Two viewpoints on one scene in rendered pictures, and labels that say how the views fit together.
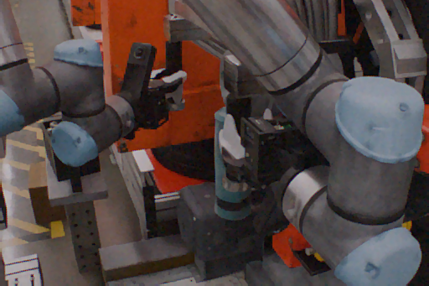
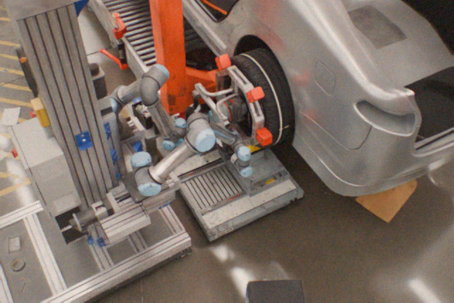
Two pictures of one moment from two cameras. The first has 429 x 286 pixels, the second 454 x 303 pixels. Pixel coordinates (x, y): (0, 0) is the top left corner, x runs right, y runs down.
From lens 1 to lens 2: 2.57 m
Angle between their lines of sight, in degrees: 25
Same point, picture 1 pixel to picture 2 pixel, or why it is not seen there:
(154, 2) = (181, 69)
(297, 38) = (232, 138)
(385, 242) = (245, 169)
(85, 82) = (184, 130)
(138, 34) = (176, 80)
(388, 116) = (244, 156)
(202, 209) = not seen: hidden behind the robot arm
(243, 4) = (223, 138)
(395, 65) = (255, 123)
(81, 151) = not seen: hidden behind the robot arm
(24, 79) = (174, 137)
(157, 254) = not seen: hidden behind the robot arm
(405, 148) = (247, 159)
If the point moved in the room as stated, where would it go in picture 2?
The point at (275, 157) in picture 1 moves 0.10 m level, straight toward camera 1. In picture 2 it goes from (228, 148) to (228, 161)
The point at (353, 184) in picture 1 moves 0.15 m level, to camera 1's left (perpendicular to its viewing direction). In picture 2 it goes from (240, 162) to (215, 165)
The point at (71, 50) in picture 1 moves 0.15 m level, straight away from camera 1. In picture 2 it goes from (181, 125) to (172, 110)
